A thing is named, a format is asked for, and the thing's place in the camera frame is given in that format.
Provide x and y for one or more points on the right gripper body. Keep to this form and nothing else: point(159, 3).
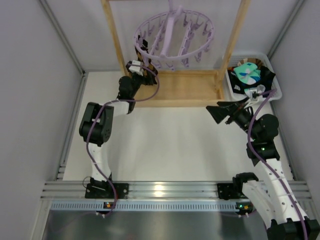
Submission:
point(231, 114)

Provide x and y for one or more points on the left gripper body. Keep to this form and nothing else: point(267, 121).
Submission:
point(145, 66)

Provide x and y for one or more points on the black patterned sock back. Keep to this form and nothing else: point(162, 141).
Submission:
point(237, 86)

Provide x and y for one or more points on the black patterned sock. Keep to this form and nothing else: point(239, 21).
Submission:
point(237, 86)
point(266, 78)

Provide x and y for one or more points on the mint green sock back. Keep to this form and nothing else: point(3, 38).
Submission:
point(248, 73)

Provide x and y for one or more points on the brown argyle sock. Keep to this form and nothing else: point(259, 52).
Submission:
point(140, 57)

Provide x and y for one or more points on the black patterned sock front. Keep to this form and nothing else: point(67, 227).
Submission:
point(266, 78)

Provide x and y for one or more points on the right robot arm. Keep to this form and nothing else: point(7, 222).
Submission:
point(266, 187)

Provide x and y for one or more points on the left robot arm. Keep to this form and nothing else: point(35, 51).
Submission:
point(97, 122)

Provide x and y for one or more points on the wooden hanger rack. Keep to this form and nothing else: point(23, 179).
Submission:
point(182, 87)

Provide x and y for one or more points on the purple round clip hanger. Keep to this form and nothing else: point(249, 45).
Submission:
point(175, 36)

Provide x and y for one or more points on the brown argyle socks in basket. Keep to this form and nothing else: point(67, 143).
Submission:
point(253, 60)

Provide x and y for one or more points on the white plastic basket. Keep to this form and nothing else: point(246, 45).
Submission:
point(233, 62)

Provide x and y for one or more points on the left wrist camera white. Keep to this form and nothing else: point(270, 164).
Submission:
point(135, 67)

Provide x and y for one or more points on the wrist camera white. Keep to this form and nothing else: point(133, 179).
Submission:
point(256, 94)
point(135, 67)

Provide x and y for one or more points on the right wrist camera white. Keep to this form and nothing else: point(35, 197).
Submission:
point(256, 94)

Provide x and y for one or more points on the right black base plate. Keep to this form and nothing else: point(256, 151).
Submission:
point(227, 191)

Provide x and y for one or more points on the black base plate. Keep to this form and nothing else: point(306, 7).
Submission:
point(120, 191)
point(227, 191)

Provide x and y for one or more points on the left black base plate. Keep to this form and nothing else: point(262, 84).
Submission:
point(120, 191)

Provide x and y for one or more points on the aluminium mounting rail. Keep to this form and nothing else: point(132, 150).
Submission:
point(145, 196)

